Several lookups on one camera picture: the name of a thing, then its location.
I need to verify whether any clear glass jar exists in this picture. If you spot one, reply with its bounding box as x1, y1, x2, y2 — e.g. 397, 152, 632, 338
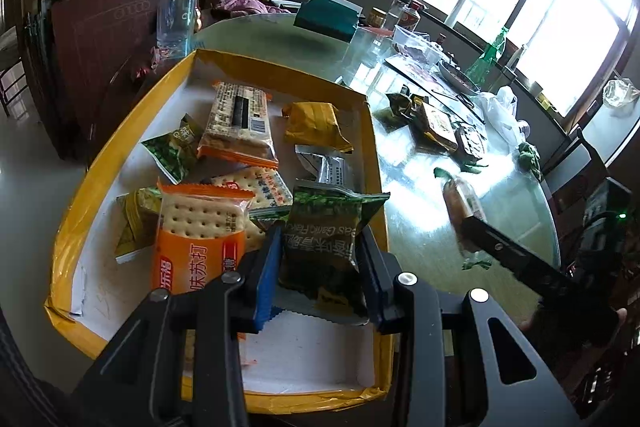
385, 0, 413, 30

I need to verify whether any dark wooden chair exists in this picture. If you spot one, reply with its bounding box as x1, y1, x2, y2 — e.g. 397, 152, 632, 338
542, 127, 616, 218

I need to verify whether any green pea snack packet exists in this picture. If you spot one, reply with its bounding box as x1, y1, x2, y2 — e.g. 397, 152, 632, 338
250, 179, 391, 315

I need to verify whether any orange cracker packet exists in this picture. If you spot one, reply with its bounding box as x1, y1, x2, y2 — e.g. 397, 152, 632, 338
150, 179, 256, 308

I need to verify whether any brown glass jar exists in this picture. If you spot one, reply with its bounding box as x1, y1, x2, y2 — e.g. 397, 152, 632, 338
400, 2, 426, 30

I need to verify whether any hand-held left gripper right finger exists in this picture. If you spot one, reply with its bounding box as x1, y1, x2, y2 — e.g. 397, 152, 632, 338
357, 227, 581, 427

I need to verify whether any green leafy vegetable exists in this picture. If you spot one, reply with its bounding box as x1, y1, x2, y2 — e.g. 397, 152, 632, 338
517, 142, 543, 180

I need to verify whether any green glass bottle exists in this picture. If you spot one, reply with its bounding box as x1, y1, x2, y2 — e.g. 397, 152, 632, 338
465, 27, 508, 88

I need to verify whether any barcode cracker packet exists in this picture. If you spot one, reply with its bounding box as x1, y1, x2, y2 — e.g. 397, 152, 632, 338
196, 81, 279, 170

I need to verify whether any wooden glass cabinet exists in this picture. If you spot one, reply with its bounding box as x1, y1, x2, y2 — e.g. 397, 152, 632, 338
20, 0, 273, 158

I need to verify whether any clear plastic container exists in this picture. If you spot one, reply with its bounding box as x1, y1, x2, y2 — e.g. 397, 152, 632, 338
392, 24, 446, 62

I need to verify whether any brown yellow snack packet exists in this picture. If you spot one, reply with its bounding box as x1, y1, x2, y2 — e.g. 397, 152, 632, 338
412, 102, 461, 152

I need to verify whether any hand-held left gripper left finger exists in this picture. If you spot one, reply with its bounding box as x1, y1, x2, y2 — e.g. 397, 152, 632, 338
75, 222, 286, 427

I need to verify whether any yellow green snack packet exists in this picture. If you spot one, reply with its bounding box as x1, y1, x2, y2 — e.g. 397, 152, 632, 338
115, 187, 163, 265

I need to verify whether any yellow cardboard box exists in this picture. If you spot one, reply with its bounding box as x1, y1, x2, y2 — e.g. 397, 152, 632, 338
44, 48, 396, 415

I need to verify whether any teal box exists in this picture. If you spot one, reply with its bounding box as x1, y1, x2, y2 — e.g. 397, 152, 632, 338
293, 0, 363, 42

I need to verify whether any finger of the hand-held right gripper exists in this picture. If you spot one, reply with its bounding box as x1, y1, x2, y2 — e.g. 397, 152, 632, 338
459, 217, 577, 301

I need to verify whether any mustard yellow snack packet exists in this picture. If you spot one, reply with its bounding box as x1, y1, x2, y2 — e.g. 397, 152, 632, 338
282, 102, 355, 154

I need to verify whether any silver snack packet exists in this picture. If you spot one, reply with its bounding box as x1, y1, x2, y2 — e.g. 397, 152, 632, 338
295, 144, 351, 188

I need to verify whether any small green snack packet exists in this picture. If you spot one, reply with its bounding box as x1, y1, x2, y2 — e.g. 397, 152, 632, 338
141, 114, 203, 185

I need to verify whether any pink cloth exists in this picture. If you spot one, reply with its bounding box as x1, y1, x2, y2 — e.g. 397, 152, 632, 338
210, 0, 293, 20

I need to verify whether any clear red-print cracker packet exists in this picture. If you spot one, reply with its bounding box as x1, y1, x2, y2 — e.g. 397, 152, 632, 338
200, 166, 293, 253

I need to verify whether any clear plastic cup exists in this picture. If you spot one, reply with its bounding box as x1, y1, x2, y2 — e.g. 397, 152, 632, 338
156, 0, 201, 52

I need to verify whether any dark brown snack packet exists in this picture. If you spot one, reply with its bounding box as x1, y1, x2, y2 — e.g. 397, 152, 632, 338
455, 124, 488, 160

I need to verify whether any metal bowl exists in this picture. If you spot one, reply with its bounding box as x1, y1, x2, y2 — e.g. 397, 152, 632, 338
437, 59, 481, 95

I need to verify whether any white plastic bag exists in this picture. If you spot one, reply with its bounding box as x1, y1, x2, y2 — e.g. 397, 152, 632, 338
475, 86, 526, 142

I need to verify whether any dark green gold packet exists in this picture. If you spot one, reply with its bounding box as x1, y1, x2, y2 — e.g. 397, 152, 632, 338
385, 92, 426, 122

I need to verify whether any clear plastic bag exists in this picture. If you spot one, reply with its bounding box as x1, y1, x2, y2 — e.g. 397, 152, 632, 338
602, 78, 640, 108

